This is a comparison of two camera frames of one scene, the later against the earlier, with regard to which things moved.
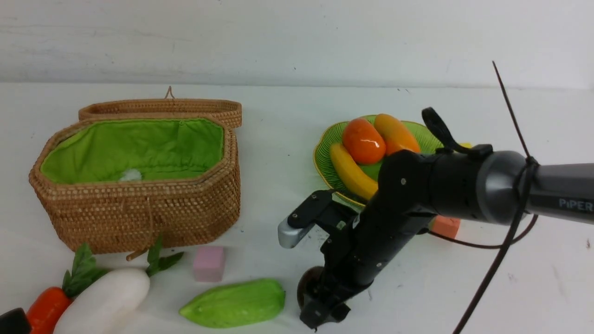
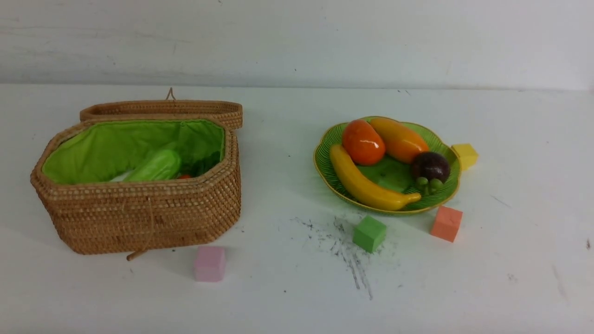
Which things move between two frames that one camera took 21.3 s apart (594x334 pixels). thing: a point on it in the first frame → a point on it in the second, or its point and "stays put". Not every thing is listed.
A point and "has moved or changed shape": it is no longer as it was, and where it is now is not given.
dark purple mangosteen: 307,283 has moved or changed shape
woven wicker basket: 116,184 stays put
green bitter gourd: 236,304 → 162,165
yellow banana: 354,179 stays put
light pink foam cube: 208,264 stays put
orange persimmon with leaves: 364,143 stays put
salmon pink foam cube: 446,225 stays put
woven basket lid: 231,110 stays put
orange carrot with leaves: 49,305 → 198,164
